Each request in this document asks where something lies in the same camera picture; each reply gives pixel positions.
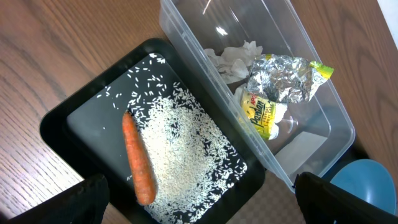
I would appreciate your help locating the pile of white rice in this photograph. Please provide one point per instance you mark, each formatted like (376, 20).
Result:
(193, 162)

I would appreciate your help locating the clear plastic bin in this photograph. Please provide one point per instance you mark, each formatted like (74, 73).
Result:
(312, 136)

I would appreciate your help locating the brown serving tray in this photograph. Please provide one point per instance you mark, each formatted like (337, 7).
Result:
(274, 203)

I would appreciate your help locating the orange carrot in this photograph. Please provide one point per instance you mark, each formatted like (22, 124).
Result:
(141, 170)

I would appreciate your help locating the yellow snack wrapper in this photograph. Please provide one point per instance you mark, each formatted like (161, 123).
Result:
(285, 79)

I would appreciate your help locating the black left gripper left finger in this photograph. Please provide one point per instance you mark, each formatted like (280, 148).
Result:
(84, 203)

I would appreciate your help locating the dark blue plate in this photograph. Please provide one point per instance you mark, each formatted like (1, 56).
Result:
(370, 181)

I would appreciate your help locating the black tray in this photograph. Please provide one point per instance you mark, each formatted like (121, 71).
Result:
(70, 127)

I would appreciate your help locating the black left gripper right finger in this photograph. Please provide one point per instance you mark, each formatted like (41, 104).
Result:
(323, 202)

